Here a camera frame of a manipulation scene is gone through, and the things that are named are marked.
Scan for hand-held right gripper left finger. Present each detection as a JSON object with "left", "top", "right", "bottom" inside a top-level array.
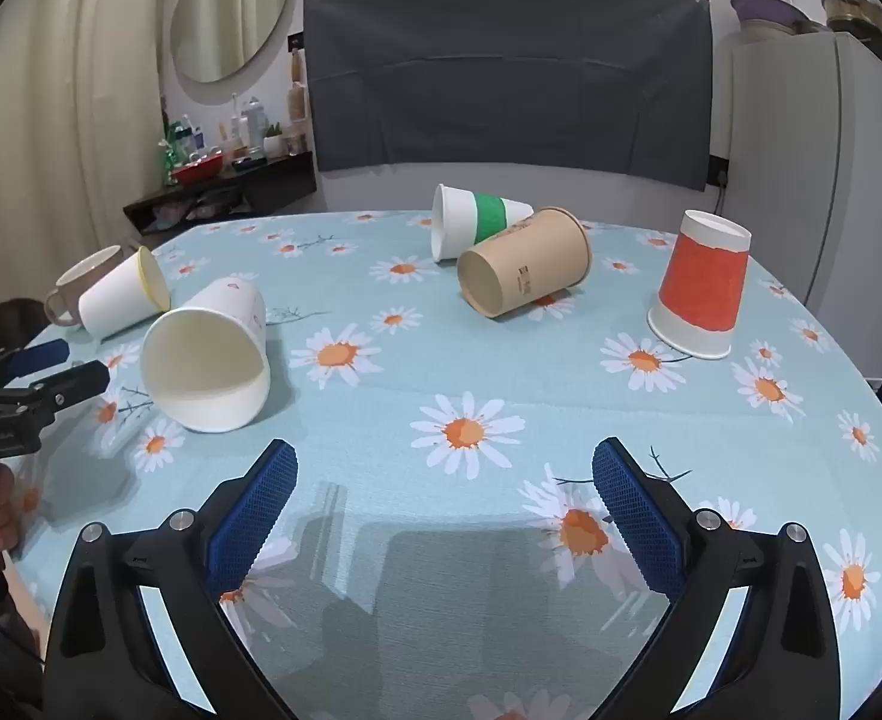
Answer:
[{"left": 42, "top": 439, "right": 314, "bottom": 720}]

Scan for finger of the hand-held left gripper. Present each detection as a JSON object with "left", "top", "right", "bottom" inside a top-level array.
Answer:
[
  {"left": 31, "top": 359, "right": 110, "bottom": 410},
  {"left": 0, "top": 339, "right": 69, "bottom": 376}
]

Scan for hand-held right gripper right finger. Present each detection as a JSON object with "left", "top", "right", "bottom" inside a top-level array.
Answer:
[{"left": 591, "top": 436, "right": 843, "bottom": 720}]

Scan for yellow rimmed white paper cup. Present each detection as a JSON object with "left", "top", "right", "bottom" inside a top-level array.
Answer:
[{"left": 78, "top": 245, "right": 172, "bottom": 338}]

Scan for large white paper cup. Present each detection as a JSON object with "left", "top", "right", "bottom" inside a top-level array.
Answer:
[{"left": 139, "top": 277, "right": 272, "bottom": 434}]

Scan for red and white paper cup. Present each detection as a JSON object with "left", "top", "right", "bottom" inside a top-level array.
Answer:
[{"left": 648, "top": 210, "right": 752, "bottom": 360}]

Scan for brown paper cup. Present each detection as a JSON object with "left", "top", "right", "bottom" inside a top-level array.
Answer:
[{"left": 457, "top": 207, "right": 593, "bottom": 319}]

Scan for green banded white paper cup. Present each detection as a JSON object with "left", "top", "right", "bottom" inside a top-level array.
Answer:
[{"left": 430, "top": 184, "right": 535, "bottom": 263}]

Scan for dark chair back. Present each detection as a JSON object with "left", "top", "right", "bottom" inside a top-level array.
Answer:
[{"left": 0, "top": 298, "right": 53, "bottom": 361}]

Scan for beige ceramic mug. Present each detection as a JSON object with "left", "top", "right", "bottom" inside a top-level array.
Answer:
[{"left": 43, "top": 244, "right": 124, "bottom": 329}]

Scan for daisy print blue tablecloth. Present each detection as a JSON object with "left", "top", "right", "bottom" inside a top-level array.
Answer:
[{"left": 6, "top": 206, "right": 882, "bottom": 720}]

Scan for red bowl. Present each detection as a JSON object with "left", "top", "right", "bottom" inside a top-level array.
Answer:
[{"left": 172, "top": 157, "right": 227, "bottom": 186}]

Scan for cream curtain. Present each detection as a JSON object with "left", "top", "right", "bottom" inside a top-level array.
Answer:
[{"left": 0, "top": 0, "right": 168, "bottom": 260}]

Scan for dark wooden shelf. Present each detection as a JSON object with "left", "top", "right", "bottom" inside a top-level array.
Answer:
[{"left": 122, "top": 151, "right": 318, "bottom": 235}]

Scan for cluster of bottles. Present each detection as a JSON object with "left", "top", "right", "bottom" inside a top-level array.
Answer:
[{"left": 159, "top": 47, "right": 308, "bottom": 170}]

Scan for white refrigerator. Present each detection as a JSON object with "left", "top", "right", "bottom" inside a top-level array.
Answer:
[{"left": 711, "top": 28, "right": 882, "bottom": 385}]

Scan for dark grey hanging cloth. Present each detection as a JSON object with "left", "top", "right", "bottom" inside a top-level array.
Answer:
[{"left": 302, "top": 0, "right": 714, "bottom": 192}]

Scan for purple basin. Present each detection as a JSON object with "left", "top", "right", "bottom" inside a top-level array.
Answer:
[{"left": 729, "top": 0, "right": 807, "bottom": 36}]

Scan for metal pot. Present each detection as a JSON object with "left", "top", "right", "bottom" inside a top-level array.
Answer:
[{"left": 820, "top": 0, "right": 882, "bottom": 44}]

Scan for oval wall mirror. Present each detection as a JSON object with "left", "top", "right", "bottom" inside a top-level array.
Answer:
[{"left": 169, "top": 0, "right": 296, "bottom": 84}]

